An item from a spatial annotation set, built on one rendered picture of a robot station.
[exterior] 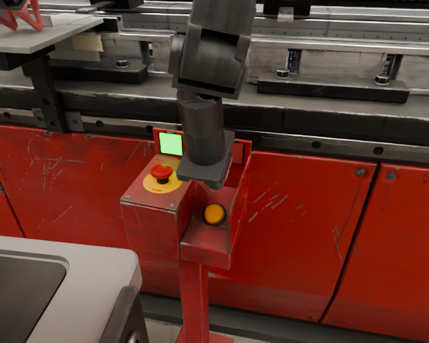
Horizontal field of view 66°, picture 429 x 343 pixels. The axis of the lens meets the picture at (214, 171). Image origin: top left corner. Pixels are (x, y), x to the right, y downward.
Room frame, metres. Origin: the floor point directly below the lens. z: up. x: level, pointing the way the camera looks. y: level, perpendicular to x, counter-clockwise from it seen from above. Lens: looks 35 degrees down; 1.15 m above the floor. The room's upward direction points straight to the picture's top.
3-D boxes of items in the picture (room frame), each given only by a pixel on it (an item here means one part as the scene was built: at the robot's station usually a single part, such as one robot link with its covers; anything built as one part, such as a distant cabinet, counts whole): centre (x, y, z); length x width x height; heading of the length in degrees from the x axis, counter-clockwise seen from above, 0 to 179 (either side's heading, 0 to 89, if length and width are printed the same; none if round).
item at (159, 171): (0.49, 0.10, 0.79); 0.04 x 0.04 x 0.04
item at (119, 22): (0.85, 0.32, 0.98); 0.20 x 0.03 x 0.03; 79
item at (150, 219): (0.49, 0.05, 0.75); 0.20 x 0.16 x 0.18; 74
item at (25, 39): (0.71, 0.37, 1.00); 0.26 x 0.18 x 0.01; 169
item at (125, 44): (0.85, 0.28, 0.92); 0.39 x 0.06 x 0.10; 79
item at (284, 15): (0.92, -0.18, 1.01); 0.26 x 0.12 x 0.05; 169
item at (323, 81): (0.68, -0.24, 0.89); 0.30 x 0.05 x 0.03; 79
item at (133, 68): (0.79, 0.31, 0.89); 0.30 x 0.05 x 0.03; 79
